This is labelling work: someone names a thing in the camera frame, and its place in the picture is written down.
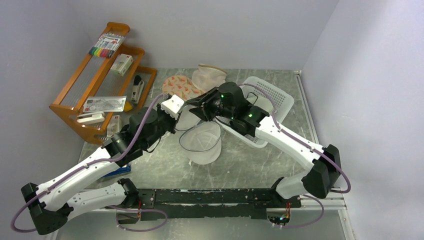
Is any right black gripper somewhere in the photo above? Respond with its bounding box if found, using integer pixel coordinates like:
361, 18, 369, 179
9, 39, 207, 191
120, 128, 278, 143
186, 87, 236, 122

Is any white mesh laundry bag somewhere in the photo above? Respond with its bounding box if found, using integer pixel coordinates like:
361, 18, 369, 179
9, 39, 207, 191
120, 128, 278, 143
175, 105, 222, 165

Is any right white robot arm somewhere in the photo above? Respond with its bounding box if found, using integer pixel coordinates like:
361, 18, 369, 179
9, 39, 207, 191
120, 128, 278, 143
187, 82, 342, 207

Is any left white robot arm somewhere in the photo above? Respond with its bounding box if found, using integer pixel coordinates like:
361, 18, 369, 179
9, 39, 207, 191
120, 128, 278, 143
21, 104, 182, 235

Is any floral pink laundry bag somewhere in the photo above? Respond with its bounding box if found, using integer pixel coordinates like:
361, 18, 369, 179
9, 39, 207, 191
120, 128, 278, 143
161, 75, 205, 101

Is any beige mesh laundry bag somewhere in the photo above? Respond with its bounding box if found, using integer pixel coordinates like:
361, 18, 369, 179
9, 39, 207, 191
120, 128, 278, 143
191, 64, 228, 92

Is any yellow triangular eraser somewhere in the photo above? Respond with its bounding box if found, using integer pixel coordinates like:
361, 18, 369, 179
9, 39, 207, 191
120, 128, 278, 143
123, 101, 134, 112

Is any black grey stapler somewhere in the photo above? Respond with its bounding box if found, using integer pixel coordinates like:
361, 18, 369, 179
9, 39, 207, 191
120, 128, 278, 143
131, 75, 145, 104

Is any staples box package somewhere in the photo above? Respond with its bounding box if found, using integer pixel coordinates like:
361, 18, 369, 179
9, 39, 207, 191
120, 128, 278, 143
106, 115, 122, 138

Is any blue stapler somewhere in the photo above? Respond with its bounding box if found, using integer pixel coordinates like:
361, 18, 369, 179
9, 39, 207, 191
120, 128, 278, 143
102, 163, 132, 178

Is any orange wooden shelf rack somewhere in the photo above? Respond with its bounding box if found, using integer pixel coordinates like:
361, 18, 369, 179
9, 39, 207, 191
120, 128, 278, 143
48, 21, 158, 149

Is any white plastic basket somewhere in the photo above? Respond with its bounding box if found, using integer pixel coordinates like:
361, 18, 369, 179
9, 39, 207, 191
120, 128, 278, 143
214, 76, 295, 148

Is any clear ruler set package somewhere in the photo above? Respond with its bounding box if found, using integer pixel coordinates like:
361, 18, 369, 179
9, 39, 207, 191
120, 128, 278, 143
82, 96, 127, 113

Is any small white green box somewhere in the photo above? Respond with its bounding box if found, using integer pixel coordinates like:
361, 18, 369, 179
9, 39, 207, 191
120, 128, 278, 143
110, 53, 134, 76

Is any white stapler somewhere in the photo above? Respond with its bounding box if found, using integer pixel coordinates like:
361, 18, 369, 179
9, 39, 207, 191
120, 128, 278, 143
76, 111, 105, 125

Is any coloured marker pen set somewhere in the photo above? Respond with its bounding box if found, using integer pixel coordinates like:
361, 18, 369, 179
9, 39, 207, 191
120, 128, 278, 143
88, 32, 126, 59

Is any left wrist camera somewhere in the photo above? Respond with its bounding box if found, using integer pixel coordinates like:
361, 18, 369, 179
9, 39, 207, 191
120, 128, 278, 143
160, 94, 186, 120

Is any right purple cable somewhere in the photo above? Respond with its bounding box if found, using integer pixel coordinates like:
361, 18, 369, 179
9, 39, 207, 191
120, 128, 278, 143
238, 82, 352, 230

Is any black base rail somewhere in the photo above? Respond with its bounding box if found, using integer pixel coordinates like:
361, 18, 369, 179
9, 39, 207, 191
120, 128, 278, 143
119, 188, 302, 220

